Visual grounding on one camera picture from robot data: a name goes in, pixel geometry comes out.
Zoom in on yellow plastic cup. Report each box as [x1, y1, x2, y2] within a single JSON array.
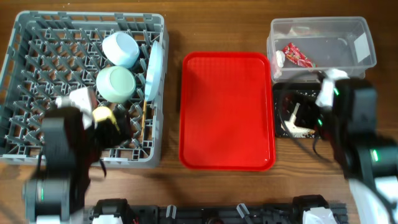
[[92, 106, 120, 132]]

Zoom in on white plastic fork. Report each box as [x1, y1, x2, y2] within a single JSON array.
[[288, 103, 300, 124]]

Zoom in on light green bowl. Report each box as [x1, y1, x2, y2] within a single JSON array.
[[96, 66, 136, 103]]

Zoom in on red snack wrapper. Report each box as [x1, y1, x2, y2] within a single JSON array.
[[282, 42, 317, 68]]

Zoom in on white tissue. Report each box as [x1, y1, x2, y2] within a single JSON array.
[[272, 50, 285, 79]]

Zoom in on light blue plate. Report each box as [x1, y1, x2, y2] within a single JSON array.
[[144, 41, 163, 101]]

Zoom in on light blue bowl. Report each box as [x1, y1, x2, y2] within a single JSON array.
[[102, 32, 140, 68]]

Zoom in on rice food scraps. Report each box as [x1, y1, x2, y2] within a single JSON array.
[[284, 121, 315, 138]]

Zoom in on wooden chopstick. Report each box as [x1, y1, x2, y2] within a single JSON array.
[[141, 100, 147, 140]]

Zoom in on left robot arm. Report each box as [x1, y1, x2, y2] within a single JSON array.
[[22, 106, 132, 223]]

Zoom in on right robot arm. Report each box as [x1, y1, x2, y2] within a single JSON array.
[[296, 78, 397, 223]]

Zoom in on black waste tray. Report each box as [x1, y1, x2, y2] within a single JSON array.
[[280, 83, 320, 126]]

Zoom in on grey dishwasher rack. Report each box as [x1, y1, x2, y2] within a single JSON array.
[[1, 11, 169, 169]]

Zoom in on clear plastic bin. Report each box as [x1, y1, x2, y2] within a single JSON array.
[[267, 16, 377, 83]]

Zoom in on red plastic tray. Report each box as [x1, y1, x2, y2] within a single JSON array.
[[178, 52, 276, 171]]

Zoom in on right black cable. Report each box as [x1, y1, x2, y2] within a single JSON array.
[[275, 71, 330, 162]]

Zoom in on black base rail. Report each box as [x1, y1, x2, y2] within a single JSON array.
[[83, 195, 349, 223]]

